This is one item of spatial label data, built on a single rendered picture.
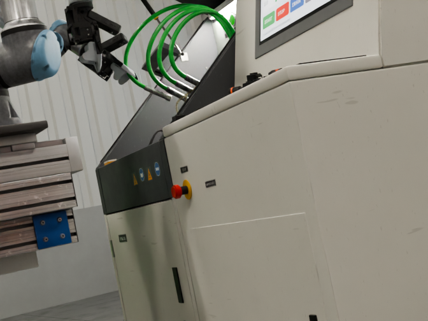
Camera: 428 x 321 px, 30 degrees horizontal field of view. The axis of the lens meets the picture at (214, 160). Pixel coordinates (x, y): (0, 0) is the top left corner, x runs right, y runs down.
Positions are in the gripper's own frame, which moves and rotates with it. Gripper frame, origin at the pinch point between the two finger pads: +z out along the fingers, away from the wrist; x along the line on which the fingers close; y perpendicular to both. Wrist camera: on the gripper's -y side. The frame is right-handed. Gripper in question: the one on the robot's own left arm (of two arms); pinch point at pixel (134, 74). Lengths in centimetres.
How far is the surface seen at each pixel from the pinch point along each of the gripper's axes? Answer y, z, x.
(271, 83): -6, 72, 90
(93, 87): -11, -343, -596
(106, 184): 35.1, 11.4, -9.2
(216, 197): 18, 66, 56
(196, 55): -21.5, -0.3, -30.7
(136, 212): 35.3, 32.9, 8.4
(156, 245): 39, 47, 15
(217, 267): 31, 74, 47
